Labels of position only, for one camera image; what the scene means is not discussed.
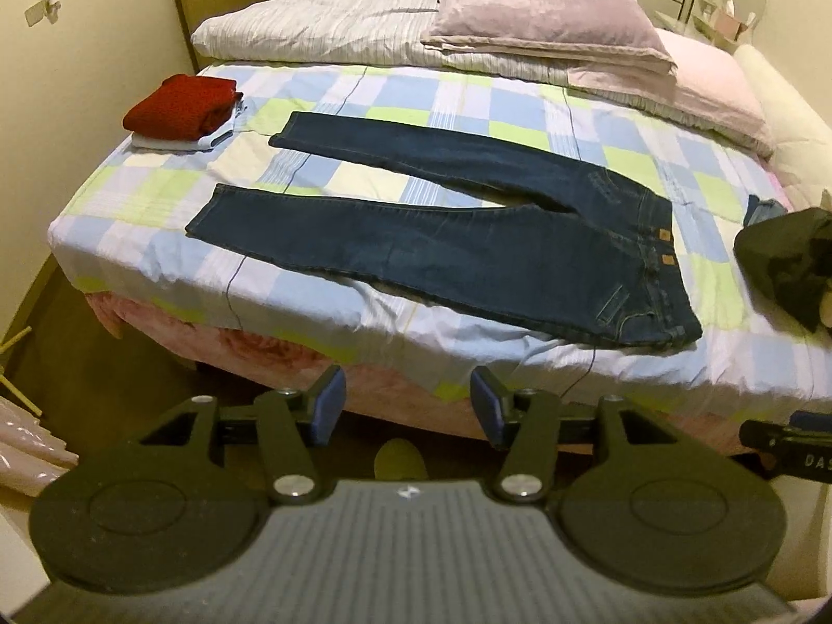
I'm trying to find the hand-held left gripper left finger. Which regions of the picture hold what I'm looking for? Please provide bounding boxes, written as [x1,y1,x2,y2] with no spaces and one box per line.
[139,364,348,504]

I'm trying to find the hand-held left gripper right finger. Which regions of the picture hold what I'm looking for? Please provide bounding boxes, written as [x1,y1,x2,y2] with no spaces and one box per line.
[469,366,683,504]

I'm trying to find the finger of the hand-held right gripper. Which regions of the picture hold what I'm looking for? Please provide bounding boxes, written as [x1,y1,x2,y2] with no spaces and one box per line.
[741,419,791,464]

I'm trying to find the dark blue jeans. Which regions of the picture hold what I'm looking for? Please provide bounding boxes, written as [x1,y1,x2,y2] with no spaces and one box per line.
[185,112,704,355]

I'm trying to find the yellow slipper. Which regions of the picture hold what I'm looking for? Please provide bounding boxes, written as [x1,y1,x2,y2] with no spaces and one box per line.
[375,438,428,482]

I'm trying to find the black cloth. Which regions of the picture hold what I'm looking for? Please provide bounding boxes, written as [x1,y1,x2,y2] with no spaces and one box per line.
[734,206,832,332]

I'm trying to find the pink plastic bag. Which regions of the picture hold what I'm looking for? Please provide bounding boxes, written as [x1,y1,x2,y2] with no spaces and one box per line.
[0,399,79,495]

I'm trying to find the white folded garment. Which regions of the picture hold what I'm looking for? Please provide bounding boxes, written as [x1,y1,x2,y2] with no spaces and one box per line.
[132,100,251,153]

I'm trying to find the cream padded headboard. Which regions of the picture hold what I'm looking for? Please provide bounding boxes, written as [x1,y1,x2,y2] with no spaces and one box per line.
[734,44,832,209]

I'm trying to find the checked bed sheet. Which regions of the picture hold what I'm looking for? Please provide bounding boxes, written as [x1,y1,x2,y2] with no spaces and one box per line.
[48,0,832,456]

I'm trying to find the red folded sweater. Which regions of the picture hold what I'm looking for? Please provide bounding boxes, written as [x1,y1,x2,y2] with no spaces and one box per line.
[123,74,240,142]

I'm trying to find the pink pillow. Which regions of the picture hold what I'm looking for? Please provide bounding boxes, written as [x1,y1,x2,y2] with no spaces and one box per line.
[568,29,774,157]

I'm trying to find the white striped duvet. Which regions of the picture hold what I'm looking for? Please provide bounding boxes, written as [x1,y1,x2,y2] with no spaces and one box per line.
[190,0,579,85]

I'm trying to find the mauve velvet pillow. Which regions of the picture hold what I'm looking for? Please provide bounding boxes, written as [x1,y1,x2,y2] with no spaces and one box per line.
[421,0,678,82]

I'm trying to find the room door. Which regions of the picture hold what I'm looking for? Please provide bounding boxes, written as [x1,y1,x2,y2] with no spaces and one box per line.
[165,0,267,72]

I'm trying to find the pink tissue box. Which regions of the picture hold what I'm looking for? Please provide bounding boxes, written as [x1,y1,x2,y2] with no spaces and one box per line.
[715,3,755,36]

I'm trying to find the wooden stick frame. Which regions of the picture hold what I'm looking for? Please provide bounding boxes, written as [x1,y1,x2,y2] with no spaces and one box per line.
[0,325,46,417]

